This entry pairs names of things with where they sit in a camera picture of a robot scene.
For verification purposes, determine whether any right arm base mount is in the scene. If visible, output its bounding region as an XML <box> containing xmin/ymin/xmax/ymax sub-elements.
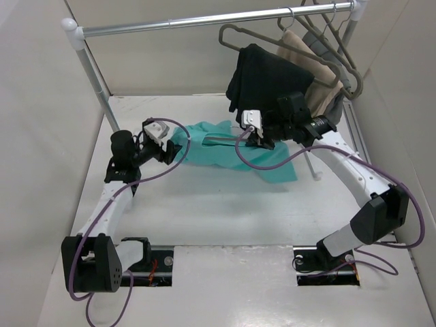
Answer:
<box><xmin>292</xmin><ymin>246</ymin><xmax>360</xmax><ymax>286</ymax></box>

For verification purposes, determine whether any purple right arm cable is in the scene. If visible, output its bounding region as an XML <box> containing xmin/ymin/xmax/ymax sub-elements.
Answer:
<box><xmin>234</xmin><ymin>127</ymin><xmax>426</xmax><ymax>276</ymax></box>

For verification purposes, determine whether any aluminium rail right side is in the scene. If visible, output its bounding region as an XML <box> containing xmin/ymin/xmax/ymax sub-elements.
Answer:
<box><xmin>343</xmin><ymin>102</ymin><xmax>398</xmax><ymax>243</ymax></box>

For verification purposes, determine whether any teal t shirt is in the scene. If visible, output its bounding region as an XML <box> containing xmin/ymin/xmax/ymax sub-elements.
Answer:
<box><xmin>168</xmin><ymin>119</ymin><xmax>299</xmax><ymax>185</ymax></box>

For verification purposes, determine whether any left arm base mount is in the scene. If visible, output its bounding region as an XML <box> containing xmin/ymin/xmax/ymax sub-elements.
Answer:
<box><xmin>109</xmin><ymin>250</ymin><xmax>175</xmax><ymax>287</ymax></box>

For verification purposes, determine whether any white metal clothes rack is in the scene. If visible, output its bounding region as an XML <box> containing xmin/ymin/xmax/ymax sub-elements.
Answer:
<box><xmin>60</xmin><ymin>0</ymin><xmax>369</xmax><ymax>181</ymax></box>

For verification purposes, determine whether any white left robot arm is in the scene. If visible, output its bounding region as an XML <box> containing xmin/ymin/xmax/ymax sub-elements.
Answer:
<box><xmin>61</xmin><ymin>118</ymin><xmax>182</xmax><ymax>300</ymax></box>

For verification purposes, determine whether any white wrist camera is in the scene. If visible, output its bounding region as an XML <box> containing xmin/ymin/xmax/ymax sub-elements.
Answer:
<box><xmin>142</xmin><ymin>121</ymin><xmax>170</xmax><ymax>146</ymax></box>
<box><xmin>240</xmin><ymin>110</ymin><xmax>262</xmax><ymax>131</ymax></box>

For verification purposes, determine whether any grey hanging garment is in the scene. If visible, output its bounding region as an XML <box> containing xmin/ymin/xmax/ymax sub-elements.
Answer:
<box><xmin>302</xmin><ymin>31</ymin><xmax>351</xmax><ymax>125</ymax></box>

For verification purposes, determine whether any taupe hanger with cream garment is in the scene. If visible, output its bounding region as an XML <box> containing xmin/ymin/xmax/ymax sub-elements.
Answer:
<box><xmin>277</xmin><ymin>8</ymin><xmax>363</xmax><ymax>102</ymax></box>

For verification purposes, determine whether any taupe hanger with black garment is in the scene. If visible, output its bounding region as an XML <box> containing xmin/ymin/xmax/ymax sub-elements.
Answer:
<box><xmin>218</xmin><ymin>24</ymin><xmax>341</xmax><ymax>89</ymax></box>

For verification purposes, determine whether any taupe hanger with grey garment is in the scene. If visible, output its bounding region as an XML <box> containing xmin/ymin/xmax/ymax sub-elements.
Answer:
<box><xmin>298</xmin><ymin>1</ymin><xmax>360</xmax><ymax>73</ymax></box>

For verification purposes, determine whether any black hanging garment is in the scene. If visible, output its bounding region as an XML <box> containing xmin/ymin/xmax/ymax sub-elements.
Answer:
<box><xmin>225</xmin><ymin>44</ymin><xmax>315</xmax><ymax>123</ymax></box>

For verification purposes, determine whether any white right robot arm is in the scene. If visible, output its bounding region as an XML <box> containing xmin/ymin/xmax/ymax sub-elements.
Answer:
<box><xmin>243</xmin><ymin>92</ymin><xmax>409</xmax><ymax>268</ymax></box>

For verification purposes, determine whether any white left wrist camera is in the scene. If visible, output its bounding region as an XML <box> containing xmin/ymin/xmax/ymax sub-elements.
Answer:
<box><xmin>142</xmin><ymin>121</ymin><xmax>170</xmax><ymax>146</ymax></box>

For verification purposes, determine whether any cream ribbed garment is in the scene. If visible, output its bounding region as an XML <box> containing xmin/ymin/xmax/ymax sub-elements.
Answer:
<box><xmin>277</xmin><ymin>47</ymin><xmax>343</xmax><ymax>116</ymax></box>

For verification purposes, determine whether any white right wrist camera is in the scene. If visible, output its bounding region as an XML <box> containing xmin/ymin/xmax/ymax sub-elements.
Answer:
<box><xmin>240</xmin><ymin>110</ymin><xmax>262</xmax><ymax>131</ymax></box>

